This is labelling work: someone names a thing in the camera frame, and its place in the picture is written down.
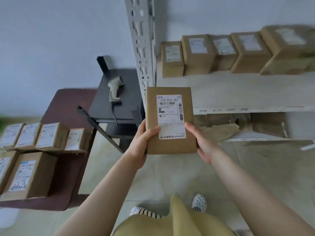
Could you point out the person's left hand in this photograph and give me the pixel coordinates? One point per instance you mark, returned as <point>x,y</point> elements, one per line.
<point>137,147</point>

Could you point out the person's right hand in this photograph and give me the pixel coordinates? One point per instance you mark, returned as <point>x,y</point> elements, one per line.
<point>204,147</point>

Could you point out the person's left thumb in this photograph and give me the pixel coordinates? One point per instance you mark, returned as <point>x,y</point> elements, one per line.
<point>153,132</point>

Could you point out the person's right thumb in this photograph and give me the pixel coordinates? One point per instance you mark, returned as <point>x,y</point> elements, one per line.
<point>190,130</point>

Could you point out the labelled cardboard parcel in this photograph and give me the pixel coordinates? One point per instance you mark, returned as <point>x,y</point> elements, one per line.
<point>169,113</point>

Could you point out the person's right forearm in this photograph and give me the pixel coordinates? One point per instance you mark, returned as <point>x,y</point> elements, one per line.
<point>256,194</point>

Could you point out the person's left forearm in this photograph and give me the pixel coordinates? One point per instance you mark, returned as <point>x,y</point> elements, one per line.
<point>103,199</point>

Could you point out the torn brown cardboard sheet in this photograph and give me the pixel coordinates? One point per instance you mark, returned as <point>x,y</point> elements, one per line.
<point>221,130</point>

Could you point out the white metal shelving rack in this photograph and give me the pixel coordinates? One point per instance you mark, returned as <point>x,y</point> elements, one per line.
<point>221,90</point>

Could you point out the black metal side table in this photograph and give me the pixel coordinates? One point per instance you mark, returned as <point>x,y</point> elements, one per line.
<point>115,95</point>

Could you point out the beige barcode scanner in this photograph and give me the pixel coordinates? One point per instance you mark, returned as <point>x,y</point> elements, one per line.
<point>114,88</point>

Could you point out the brown labelled cardboard box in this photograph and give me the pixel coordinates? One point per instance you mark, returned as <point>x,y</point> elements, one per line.
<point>251,55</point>
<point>198,56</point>
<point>172,61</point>
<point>288,50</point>
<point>225,54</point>

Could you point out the person's right white shoe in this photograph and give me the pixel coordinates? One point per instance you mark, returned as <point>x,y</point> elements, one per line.
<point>199,202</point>

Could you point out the small labelled cardboard box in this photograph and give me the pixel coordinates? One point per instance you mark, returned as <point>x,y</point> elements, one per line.
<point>28,135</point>
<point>50,136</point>
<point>9,135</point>
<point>76,140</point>

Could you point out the person's left striped shoe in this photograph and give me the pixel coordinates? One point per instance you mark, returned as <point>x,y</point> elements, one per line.
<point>147,213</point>

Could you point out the dark brown table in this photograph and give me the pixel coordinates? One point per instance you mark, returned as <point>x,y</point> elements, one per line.
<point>66,113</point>

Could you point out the yellow garment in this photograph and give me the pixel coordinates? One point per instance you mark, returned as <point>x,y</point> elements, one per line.
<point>172,223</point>

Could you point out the large labelled cardboard box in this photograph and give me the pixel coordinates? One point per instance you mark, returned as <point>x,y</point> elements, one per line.
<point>29,175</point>
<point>5,169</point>

